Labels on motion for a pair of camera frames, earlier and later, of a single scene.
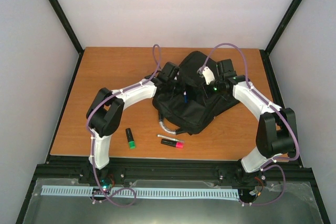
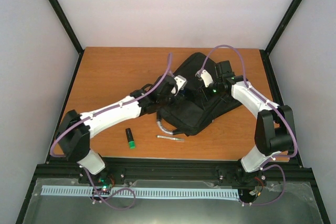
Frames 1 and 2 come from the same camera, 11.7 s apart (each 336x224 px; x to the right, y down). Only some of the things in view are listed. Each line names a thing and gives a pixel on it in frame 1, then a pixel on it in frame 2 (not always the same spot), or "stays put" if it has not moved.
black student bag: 187,103 stays put
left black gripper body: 174,88 to 164,100
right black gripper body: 219,89 stays put
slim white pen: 170,138 stays put
